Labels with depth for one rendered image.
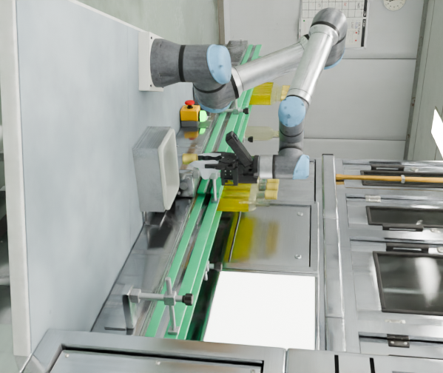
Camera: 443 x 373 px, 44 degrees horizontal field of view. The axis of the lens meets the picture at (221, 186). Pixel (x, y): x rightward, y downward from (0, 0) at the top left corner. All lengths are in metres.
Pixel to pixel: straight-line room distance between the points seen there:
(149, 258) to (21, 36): 0.80
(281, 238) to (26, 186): 1.15
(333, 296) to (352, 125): 6.57
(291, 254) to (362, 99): 6.29
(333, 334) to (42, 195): 0.92
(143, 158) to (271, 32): 6.27
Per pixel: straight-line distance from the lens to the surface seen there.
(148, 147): 1.64
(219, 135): 2.19
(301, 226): 2.08
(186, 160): 1.70
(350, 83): 8.02
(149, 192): 1.71
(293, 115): 1.56
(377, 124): 8.26
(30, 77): 1.10
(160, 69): 1.71
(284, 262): 1.89
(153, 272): 1.57
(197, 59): 1.70
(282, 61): 1.86
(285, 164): 1.65
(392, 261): 2.02
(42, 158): 1.14
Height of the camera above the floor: 1.26
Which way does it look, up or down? 9 degrees down
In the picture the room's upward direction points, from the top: 92 degrees clockwise
